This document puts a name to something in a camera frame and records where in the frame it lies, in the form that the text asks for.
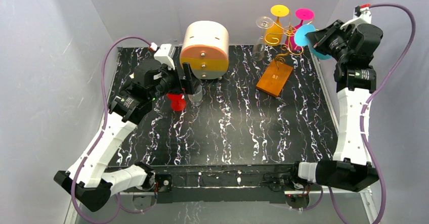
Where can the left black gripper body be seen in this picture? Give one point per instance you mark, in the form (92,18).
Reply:
(185,78)

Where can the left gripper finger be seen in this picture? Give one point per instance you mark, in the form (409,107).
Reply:
(188,82)
(322,43)

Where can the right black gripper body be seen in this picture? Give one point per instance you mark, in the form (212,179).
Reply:
(319,38)

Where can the clear wine glass front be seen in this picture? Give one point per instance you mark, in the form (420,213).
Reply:
(196,99)

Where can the clear wine glass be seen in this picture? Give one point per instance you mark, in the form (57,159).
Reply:
(196,99)
(258,51)

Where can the blue wine glass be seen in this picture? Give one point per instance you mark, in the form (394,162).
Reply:
(301,40)

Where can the red wine glass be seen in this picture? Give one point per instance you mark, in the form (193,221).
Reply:
(177,102)

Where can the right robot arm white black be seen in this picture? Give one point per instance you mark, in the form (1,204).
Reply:
(351,167)

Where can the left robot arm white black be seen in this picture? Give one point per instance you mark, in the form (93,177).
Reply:
(184,139)

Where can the magenta wine glass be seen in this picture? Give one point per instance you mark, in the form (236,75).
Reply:
(304,15)

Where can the yellow wine glass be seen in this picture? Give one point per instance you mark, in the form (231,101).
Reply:
(273,35)

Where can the clear wine glass rear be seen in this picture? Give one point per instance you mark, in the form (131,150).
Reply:
(258,51)

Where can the wooden rack base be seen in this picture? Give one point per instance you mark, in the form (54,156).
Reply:
(274,78)

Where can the round pastel drawer cabinet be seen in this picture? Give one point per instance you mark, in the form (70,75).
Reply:
(206,49)

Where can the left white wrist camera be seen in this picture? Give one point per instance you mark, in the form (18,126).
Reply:
(163,55)

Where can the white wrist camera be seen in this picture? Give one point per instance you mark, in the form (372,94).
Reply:
(362,15)
(163,55)

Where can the gold wire glass rack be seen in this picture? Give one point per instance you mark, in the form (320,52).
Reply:
(280,57)

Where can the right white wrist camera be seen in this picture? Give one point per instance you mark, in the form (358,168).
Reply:
(362,15)

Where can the black front mounting rail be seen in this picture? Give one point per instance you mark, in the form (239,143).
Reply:
(271,183)

